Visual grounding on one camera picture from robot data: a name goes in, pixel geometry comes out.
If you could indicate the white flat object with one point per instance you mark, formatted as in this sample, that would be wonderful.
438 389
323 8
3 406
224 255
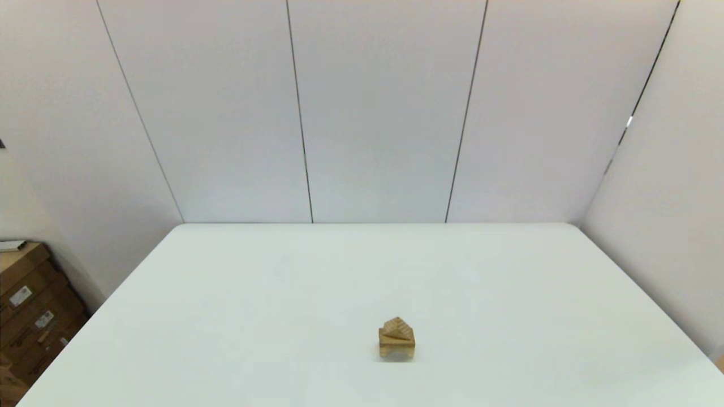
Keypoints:
11 246

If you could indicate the arched wooden building block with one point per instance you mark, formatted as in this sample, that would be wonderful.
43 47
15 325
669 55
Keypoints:
397 354

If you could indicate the triangular wooden building block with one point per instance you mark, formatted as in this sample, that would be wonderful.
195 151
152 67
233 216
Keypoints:
399 328

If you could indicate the rectangular wooden building block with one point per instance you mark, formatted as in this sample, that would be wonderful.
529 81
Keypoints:
408 342

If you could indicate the labelled brown cardboard box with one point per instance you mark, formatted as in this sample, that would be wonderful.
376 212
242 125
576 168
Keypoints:
34 330
48 353
22 271

